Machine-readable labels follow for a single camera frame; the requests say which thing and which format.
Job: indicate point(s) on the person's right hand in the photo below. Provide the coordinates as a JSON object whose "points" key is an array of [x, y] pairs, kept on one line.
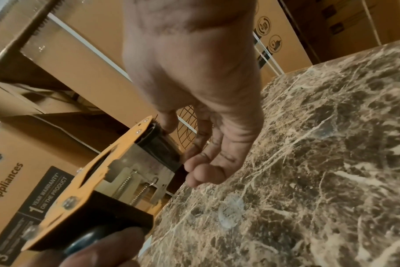
{"points": [[193, 65]]}

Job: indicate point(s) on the person's left hand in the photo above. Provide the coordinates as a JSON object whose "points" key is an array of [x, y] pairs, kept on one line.
{"points": [[114, 247]]}

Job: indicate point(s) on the yellow black tape dispenser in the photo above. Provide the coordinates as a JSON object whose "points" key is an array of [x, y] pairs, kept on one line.
{"points": [[97, 200]]}

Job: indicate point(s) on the fan print appliance carton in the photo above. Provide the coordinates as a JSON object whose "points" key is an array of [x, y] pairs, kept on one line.
{"points": [[97, 39]]}

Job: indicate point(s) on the clear round plastic disc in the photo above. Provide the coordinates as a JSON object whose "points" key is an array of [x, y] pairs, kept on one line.
{"points": [[231, 212]]}

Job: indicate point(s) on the black label appliance carton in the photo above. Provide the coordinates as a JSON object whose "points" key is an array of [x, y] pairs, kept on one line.
{"points": [[8, 146]]}

